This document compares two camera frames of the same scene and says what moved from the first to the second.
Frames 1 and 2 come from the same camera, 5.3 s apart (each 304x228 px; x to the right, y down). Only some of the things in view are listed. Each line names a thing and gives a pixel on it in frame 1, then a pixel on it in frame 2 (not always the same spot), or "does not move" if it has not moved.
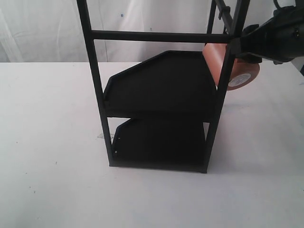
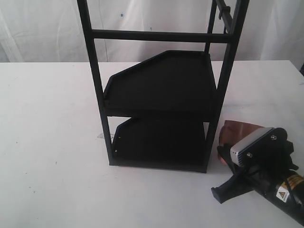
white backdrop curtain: [40, 31] does not move
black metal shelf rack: [159, 93] does not move
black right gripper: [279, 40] → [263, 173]
